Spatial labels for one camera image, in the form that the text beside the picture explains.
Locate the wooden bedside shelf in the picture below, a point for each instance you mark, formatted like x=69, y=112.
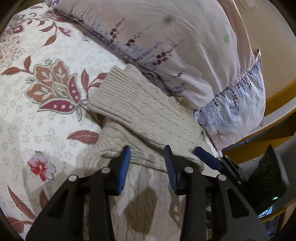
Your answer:
x=278, y=128

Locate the floral white bedspread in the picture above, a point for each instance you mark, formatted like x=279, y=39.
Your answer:
x=49, y=67

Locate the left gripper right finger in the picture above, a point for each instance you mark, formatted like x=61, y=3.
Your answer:
x=215, y=209

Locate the pink lavender floral pillow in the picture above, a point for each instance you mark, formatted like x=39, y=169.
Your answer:
x=198, y=50

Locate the beige cable knit sweater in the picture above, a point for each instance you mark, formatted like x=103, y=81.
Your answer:
x=139, y=115

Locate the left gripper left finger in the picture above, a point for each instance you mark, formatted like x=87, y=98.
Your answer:
x=63, y=216

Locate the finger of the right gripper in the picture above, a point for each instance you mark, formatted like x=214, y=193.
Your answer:
x=208, y=158

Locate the white wall switch plate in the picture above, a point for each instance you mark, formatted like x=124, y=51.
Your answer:
x=248, y=4

